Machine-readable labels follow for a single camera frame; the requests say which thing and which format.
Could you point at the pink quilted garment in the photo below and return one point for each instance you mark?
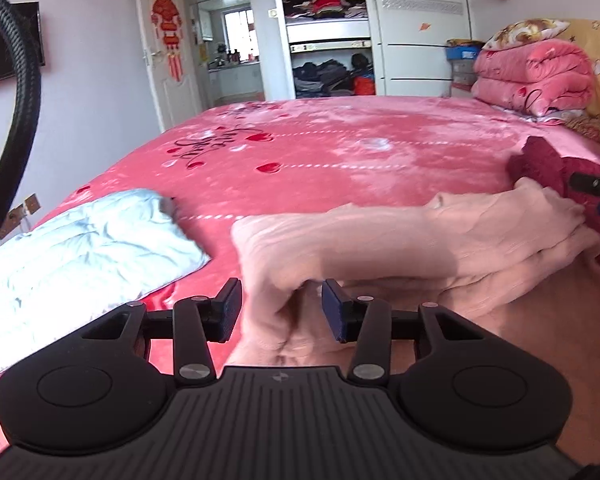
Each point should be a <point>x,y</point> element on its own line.
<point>380,240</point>

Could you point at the small gold wall socket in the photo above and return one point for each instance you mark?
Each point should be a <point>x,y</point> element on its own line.
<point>32,203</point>

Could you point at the folded pink plush quilt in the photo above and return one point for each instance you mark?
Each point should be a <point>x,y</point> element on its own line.
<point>530,67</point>

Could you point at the orange bag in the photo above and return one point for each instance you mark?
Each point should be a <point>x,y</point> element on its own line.
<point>364,86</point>

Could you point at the long gold wall socket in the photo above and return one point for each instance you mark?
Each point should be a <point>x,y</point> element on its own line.
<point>11,221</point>

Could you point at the bed with pink cover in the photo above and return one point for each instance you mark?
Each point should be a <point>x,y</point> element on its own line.
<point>330,160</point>

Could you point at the light blue quilted garment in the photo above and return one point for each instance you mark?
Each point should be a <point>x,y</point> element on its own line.
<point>80,260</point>

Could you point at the kitchen window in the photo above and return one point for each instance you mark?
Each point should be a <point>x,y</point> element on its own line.
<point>237,32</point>

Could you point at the white wardrobe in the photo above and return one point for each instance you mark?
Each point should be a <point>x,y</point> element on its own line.
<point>325,30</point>

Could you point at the pile of dark clothes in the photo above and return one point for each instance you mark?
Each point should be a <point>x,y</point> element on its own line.
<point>320,77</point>

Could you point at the blue cardboard box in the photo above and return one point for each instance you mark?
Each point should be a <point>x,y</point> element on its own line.
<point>464,53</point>

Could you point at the white kitchen cabinet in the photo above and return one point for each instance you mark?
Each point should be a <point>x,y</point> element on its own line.
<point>235,80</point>

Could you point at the white room door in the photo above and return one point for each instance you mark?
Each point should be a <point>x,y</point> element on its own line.
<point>185,100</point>

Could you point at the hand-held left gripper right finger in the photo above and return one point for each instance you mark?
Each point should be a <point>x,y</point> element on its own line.
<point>336,315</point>

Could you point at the red knot door ornament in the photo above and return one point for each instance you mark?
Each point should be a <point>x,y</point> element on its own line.
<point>167,25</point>

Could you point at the dark red garment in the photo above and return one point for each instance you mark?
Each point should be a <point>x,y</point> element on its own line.
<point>540,165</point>

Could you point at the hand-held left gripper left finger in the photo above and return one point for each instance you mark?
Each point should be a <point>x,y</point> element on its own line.
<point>230,310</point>

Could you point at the floral pillow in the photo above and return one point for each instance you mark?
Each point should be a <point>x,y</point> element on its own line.
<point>525,32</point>

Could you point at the yellow folded cloth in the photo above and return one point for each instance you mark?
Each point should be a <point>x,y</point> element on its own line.
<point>464,42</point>

